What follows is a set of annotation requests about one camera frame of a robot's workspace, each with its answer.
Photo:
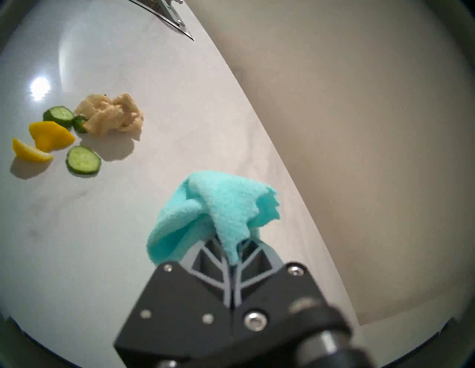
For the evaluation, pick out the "deep yellow lemon wedge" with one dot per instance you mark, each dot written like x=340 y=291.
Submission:
x=50 y=136

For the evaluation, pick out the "turquoise microfibre cloth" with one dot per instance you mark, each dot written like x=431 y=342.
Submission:
x=222 y=207

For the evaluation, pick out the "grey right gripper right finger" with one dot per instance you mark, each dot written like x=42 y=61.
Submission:
x=282 y=296

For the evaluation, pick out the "crumpled beige paper ball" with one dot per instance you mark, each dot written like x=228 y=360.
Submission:
x=109 y=117

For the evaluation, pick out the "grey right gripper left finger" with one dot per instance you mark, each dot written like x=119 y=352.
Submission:
x=178 y=308

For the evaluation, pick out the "stainless steel sink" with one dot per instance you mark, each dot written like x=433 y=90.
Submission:
x=170 y=16

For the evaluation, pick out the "small cucumber chunk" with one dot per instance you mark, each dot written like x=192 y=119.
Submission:
x=79 y=124

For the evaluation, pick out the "pale yellow lemon wedge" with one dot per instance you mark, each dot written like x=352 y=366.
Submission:
x=29 y=152

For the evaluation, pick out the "cucumber slice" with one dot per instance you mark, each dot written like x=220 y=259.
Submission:
x=83 y=160
x=58 y=115

